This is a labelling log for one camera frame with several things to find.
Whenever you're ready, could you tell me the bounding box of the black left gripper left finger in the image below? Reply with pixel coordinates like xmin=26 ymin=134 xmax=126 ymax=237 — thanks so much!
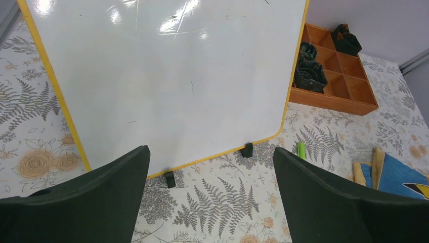
xmin=1 ymin=146 xmax=150 ymax=242

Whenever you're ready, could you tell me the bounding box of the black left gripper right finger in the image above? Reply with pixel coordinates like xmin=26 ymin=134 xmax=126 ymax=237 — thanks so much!
xmin=273 ymin=147 xmax=428 ymax=242

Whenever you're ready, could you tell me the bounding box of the green marker cap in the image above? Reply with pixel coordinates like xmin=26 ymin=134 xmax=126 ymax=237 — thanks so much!
xmin=297 ymin=142 xmax=306 ymax=159

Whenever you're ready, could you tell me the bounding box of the yellow framed whiteboard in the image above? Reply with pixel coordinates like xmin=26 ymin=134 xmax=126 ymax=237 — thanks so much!
xmin=18 ymin=1 xmax=309 ymax=177

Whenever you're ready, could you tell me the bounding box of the black whiteboard clip left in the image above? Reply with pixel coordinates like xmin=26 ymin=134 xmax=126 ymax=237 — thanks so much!
xmin=164 ymin=171 xmax=176 ymax=188

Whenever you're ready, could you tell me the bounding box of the black whiteboard clip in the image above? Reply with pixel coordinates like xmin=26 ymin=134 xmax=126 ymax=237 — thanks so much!
xmin=239 ymin=143 xmax=253 ymax=158
xmin=164 ymin=171 xmax=176 ymax=188

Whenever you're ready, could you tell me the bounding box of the black whiteboard clip right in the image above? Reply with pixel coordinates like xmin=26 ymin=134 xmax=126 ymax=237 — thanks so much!
xmin=239 ymin=143 xmax=253 ymax=158

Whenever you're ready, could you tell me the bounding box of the blue pikachu cloth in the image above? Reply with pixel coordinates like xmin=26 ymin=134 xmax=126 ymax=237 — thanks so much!
xmin=353 ymin=148 xmax=428 ymax=200

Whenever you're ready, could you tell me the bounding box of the orange wooden compartment tray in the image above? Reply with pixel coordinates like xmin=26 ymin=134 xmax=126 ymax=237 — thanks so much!
xmin=289 ymin=24 xmax=379 ymax=115

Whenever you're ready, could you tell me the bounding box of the dark rolled sock lower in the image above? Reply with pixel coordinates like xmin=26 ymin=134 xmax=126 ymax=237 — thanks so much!
xmin=294 ymin=61 xmax=328 ymax=94

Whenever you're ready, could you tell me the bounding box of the dark rolled sock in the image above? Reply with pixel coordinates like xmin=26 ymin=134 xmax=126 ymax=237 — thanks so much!
xmin=331 ymin=24 xmax=362 ymax=56
xmin=294 ymin=61 xmax=328 ymax=94
xmin=297 ymin=42 xmax=317 ymax=63

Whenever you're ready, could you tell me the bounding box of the dark rolled sock middle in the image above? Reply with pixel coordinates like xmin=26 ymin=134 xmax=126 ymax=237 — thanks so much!
xmin=297 ymin=42 xmax=317 ymax=63

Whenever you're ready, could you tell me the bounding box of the dark rolled sock upper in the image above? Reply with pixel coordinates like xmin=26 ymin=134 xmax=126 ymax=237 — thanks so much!
xmin=331 ymin=24 xmax=362 ymax=56

